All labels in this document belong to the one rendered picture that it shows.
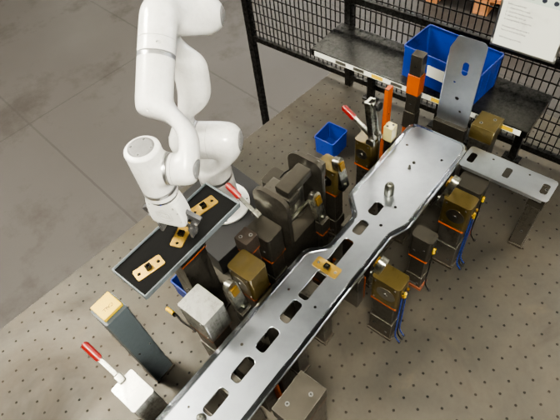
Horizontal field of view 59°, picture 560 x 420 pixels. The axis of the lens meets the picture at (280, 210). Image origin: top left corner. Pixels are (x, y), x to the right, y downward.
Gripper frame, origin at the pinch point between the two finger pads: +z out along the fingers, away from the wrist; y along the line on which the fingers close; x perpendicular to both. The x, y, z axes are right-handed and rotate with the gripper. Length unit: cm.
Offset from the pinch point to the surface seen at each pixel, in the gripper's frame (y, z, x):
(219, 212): 7.5, 3.3, 9.6
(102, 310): -10.2, 3.3, -26.4
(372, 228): 48, 19, 26
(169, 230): -4.2, 3.3, 0.5
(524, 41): 84, 0, 100
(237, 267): 16.0, 11.3, -1.6
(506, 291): 94, 49, 32
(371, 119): 41, 4, 56
